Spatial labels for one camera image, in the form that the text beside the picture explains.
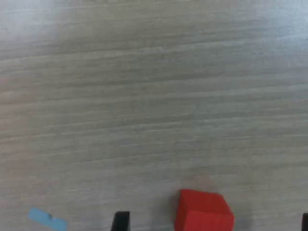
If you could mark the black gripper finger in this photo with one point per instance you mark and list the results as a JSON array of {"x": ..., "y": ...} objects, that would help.
[
  {"x": 305, "y": 222},
  {"x": 121, "y": 222}
]

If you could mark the blue tape piece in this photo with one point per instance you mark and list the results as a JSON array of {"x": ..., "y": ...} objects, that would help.
[{"x": 41, "y": 215}]

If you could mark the red wooden cube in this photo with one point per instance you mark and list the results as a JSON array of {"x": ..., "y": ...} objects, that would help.
[{"x": 204, "y": 214}]

